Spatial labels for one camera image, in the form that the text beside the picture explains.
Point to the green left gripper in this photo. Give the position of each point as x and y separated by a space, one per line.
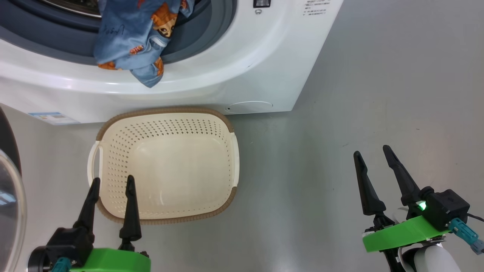
113 261

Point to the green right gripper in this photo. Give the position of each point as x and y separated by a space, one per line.
404 233

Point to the black round glass washer door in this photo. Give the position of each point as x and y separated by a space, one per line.
9 211

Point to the blue bear-print garment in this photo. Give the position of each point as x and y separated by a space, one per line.
128 37

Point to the cream perforated laundry basket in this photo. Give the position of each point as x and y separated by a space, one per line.
177 170

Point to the white front-load washing machine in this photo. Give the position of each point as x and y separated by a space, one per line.
264 68

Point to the grey rubber door gasket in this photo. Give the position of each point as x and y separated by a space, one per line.
204 30

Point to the black door latch socket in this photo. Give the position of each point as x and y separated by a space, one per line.
261 3

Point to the blue white energy label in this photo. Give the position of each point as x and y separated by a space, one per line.
55 118

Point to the small printed text label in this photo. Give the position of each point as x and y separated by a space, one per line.
315 6

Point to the steel perforated washer drum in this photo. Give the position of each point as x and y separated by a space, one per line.
72 6

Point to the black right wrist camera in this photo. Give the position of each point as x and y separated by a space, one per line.
448 207

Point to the teal left camera plug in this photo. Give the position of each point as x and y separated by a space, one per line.
61 265

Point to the teal camera plug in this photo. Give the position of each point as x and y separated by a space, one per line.
467 233
61 265

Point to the teal right camera plug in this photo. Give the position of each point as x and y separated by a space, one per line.
467 233

